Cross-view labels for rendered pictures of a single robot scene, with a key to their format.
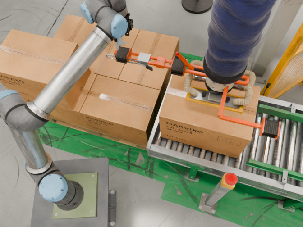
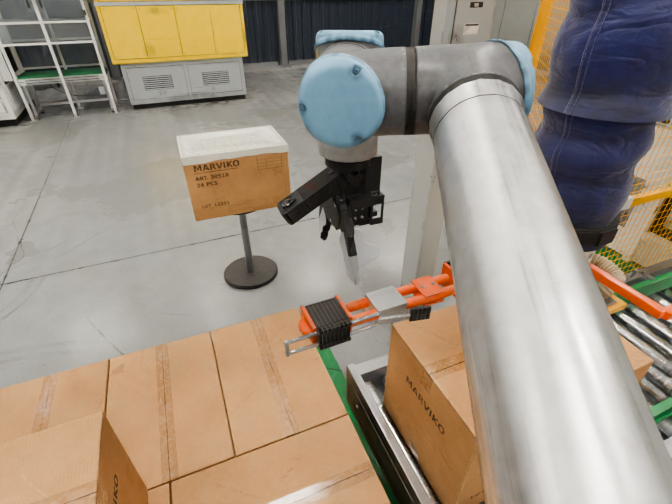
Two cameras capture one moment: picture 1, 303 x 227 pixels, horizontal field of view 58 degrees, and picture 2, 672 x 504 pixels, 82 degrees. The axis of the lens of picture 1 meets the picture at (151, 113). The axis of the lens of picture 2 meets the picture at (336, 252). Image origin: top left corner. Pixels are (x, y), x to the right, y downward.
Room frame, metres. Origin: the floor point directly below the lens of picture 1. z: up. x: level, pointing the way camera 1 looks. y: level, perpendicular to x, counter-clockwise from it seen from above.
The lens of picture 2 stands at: (0.68, 0.53, 1.80)
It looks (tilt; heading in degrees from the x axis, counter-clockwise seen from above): 35 degrees down; 311
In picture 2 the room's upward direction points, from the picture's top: straight up
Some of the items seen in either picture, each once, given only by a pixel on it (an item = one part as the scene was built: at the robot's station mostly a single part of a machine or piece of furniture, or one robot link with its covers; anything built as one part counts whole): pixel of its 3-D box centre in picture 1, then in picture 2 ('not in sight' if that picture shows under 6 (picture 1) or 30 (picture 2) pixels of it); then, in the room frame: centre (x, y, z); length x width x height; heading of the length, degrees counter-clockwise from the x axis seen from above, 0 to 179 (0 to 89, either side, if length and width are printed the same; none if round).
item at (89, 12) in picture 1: (96, 9); (352, 94); (0.97, 0.17, 1.70); 0.12 x 0.12 x 0.09; 36
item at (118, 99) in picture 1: (106, 77); (182, 481); (1.53, 0.38, 0.34); 1.20 x 1.00 x 0.40; 64
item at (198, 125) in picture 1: (206, 114); (500, 384); (0.80, -0.40, 0.75); 0.60 x 0.40 x 0.40; 64
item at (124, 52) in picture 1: (123, 53); (326, 319); (1.07, 0.11, 1.24); 0.08 x 0.07 x 0.05; 65
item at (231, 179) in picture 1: (230, 179); not in sight; (0.27, -0.38, 1.02); 0.07 x 0.07 x 0.04
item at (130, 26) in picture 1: (122, 22); (351, 189); (1.04, 0.08, 1.52); 0.09 x 0.08 x 0.12; 64
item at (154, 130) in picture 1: (161, 110); (395, 452); (0.97, -0.08, 0.58); 0.70 x 0.03 x 0.06; 154
